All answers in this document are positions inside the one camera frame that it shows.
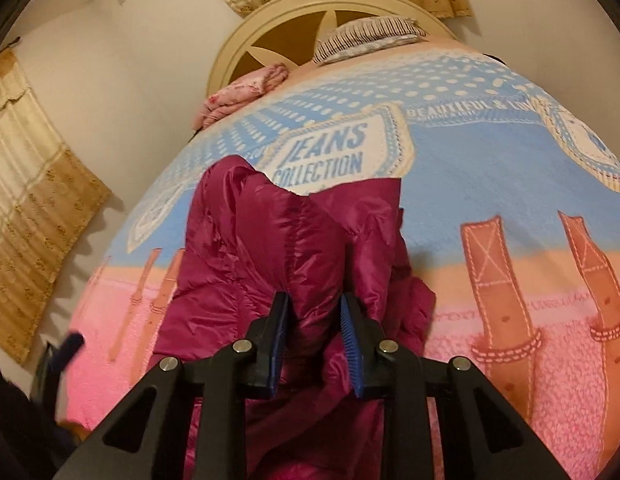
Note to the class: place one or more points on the folded pink floral cloth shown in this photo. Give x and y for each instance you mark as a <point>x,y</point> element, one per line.
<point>239,93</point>

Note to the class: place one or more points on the striped pillow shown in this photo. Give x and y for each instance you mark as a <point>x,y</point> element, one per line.
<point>366,35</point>

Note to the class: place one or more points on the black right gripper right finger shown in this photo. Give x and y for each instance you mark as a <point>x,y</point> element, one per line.
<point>438,415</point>

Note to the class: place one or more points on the beige patterned side curtain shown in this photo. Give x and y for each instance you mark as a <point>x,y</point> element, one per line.
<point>47,198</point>

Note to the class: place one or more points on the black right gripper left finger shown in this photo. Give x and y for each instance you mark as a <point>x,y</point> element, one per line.
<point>146,435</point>

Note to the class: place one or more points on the blue pink jeans-print blanket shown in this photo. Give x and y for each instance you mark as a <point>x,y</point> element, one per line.
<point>510,215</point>

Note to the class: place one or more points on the magenta puffer jacket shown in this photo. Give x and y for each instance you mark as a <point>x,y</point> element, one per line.
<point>247,239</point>

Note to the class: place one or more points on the cream round wooden headboard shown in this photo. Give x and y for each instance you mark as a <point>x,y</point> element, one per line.
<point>286,31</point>

